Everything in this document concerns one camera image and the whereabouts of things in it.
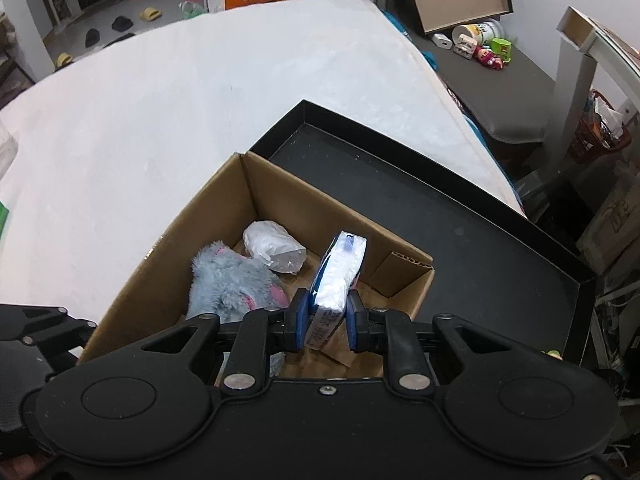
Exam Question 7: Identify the grey bench seat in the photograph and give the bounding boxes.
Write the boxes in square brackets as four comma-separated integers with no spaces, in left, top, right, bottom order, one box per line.
[385,10,558,146]

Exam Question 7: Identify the white plastic bag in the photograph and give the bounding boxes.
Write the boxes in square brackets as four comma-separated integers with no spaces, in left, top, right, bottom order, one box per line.
[0,120,18,181]

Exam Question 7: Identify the white printed cup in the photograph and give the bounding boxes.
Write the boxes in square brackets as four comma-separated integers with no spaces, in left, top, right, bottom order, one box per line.
[452,19,506,47]

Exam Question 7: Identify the brown cardboard box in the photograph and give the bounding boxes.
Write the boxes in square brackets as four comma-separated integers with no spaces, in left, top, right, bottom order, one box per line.
[77,151,435,386]

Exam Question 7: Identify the black tray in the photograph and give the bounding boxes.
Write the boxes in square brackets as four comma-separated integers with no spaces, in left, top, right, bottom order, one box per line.
[248,99,598,368]

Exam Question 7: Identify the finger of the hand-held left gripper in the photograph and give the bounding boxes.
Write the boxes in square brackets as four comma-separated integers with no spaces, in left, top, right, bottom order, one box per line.
[0,304,98,362]

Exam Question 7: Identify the blue white tissue pack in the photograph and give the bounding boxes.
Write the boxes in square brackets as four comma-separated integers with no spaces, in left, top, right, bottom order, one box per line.
[303,230,369,353]

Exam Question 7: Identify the white desk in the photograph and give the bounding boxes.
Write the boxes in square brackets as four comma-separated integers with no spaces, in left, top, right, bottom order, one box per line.
[542,6,640,176]

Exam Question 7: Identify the red toy figures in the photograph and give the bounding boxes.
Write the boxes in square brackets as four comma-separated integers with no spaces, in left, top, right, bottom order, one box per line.
[475,46,511,68]

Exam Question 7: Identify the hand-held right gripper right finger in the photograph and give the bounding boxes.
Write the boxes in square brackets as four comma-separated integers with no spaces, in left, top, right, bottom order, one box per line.
[346,290,565,396]

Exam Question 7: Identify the person's left hand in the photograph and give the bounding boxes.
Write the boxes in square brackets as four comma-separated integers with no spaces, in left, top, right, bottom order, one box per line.
[0,454,45,480]

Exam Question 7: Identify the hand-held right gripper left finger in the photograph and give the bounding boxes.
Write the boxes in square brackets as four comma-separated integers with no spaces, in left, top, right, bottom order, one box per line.
[141,287,312,394]

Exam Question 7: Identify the beige tote bag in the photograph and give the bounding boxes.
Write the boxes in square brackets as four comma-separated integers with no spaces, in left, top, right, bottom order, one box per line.
[575,160,640,273]

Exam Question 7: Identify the red plastic basket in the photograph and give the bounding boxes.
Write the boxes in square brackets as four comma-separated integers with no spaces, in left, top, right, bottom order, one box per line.
[570,89,632,163]

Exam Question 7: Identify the grey plush toy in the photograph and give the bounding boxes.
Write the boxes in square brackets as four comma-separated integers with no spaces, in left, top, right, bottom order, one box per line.
[186,241,292,325]

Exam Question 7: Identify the white packet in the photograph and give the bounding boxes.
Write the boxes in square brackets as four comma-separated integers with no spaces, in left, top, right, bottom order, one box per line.
[242,220,307,275]

